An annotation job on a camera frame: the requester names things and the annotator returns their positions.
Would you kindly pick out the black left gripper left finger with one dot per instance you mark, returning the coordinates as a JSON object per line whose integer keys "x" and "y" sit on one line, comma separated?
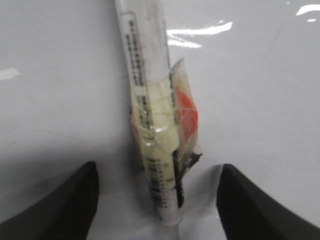
{"x": 66, "y": 213}

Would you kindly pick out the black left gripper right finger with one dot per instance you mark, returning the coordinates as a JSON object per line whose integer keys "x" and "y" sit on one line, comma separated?
{"x": 247, "y": 213}

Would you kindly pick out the tape-wrapped whiteboard marker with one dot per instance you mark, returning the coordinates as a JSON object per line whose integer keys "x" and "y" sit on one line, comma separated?
{"x": 164, "y": 117}

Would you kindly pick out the white whiteboard with metal frame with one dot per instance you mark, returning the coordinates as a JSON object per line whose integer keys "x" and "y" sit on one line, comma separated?
{"x": 254, "y": 72}

